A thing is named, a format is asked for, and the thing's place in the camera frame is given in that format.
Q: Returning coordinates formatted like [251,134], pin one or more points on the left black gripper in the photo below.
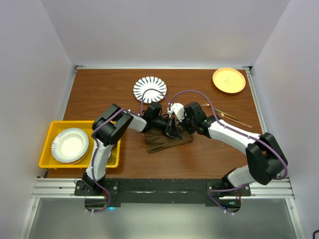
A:
[170,129]

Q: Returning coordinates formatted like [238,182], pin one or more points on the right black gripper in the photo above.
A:
[182,123]

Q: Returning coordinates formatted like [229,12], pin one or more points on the brown cloth napkin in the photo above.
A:
[157,141]

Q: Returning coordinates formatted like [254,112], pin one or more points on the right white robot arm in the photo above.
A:
[265,159]

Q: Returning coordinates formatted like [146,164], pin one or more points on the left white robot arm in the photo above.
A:
[109,128]

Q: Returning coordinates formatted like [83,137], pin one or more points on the iridescent fork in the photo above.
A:
[223,113]

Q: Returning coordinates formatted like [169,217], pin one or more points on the copper spoon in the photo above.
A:
[223,116]

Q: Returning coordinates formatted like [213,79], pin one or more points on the white blue striped plate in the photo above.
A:
[149,89]

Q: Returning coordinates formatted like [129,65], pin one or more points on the orange plate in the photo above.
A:
[229,80]

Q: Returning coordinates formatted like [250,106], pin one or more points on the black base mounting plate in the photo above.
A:
[172,191]

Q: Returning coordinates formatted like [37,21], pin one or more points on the white paper plate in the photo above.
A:
[70,146]

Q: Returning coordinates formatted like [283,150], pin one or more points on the yellow plastic bin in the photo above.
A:
[48,161]

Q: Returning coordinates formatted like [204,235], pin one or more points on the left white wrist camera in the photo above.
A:
[169,112]

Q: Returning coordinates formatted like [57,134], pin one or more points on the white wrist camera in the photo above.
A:
[169,112]
[178,111]

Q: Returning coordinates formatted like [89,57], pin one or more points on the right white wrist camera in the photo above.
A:
[178,111]

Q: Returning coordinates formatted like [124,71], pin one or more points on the aluminium frame rail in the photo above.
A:
[67,187]

